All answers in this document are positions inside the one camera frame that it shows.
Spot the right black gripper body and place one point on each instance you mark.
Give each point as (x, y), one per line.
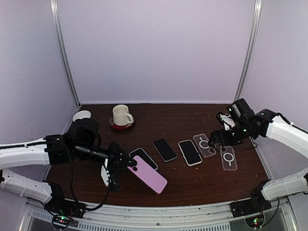
(230, 139)

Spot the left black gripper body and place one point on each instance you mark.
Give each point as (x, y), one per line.
(113, 148)

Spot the clear phone case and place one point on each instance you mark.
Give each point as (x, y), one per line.
(201, 143)

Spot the black phone white case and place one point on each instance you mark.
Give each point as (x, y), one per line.
(189, 153)
(142, 154)

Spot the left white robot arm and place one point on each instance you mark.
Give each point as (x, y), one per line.
(82, 140)

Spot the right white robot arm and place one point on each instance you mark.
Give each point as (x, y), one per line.
(242, 122)

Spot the red coaster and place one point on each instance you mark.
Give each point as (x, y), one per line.
(117, 127)

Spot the cream ceramic mug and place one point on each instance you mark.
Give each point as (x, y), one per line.
(122, 116)

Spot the white small bowl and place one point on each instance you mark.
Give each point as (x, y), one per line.
(81, 115)

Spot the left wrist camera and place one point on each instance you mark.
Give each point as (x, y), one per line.
(109, 179)

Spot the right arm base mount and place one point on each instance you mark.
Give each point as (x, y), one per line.
(256, 204)

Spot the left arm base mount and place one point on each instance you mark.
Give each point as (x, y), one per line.
(63, 210)

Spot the front aluminium rail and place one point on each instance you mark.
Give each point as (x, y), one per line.
(214, 217)

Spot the right aluminium frame post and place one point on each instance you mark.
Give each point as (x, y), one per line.
(250, 47)

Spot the aluminium frame post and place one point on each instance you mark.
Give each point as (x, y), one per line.
(63, 53)
(250, 47)

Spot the left aluminium frame post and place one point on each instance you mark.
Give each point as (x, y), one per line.
(63, 53)

